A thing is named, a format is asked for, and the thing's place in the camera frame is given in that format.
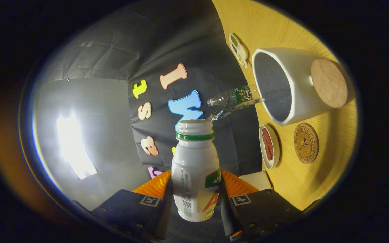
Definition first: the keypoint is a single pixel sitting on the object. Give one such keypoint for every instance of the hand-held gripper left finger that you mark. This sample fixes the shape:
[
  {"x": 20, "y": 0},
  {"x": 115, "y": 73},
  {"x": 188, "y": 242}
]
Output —
[{"x": 164, "y": 219}]

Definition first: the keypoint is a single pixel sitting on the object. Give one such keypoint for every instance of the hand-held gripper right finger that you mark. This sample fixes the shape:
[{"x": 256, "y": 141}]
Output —
[{"x": 226, "y": 216}]

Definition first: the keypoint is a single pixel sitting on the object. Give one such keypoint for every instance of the round cork coaster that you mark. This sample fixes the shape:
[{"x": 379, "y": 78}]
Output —
[{"x": 306, "y": 143}]

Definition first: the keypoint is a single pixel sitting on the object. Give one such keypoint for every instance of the clear plastic water bottle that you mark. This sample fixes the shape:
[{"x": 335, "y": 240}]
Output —
[{"x": 233, "y": 96}]

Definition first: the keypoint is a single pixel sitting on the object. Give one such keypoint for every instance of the white toaster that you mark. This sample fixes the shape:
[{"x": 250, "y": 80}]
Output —
[{"x": 257, "y": 180}]

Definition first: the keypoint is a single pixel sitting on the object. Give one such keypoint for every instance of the red meat strip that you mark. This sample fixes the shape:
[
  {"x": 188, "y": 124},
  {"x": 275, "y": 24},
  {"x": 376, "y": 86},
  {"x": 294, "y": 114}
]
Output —
[
  {"x": 265, "y": 141},
  {"x": 270, "y": 148}
]

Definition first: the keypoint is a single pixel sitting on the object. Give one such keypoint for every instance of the round beige plate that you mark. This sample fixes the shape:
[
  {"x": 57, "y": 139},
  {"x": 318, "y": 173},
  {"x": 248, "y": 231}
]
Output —
[{"x": 276, "y": 148}]

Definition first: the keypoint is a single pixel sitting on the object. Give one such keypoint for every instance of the ceiling light panel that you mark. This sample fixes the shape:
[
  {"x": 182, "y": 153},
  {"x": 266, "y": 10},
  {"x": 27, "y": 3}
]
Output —
[{"x": 74, "y": 148}]

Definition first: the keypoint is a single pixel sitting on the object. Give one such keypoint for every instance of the wooden table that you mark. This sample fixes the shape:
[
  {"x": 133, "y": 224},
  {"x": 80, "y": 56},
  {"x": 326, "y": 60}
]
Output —
[{"x": 333, "y": 135}]

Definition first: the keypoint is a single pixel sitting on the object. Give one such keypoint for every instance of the white divided dish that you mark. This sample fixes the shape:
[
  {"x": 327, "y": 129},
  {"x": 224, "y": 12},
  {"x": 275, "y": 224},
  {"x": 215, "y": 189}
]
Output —
[{"x": 242, "y": 55}]

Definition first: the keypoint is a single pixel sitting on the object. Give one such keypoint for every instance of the pile of green beans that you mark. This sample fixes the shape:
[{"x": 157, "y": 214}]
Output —
[{"x": 234, "y": 41}]

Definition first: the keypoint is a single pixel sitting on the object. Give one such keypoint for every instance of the black backdrop cloth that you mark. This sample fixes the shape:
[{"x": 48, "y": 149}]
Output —
[{"x": 187, "y": 40}]

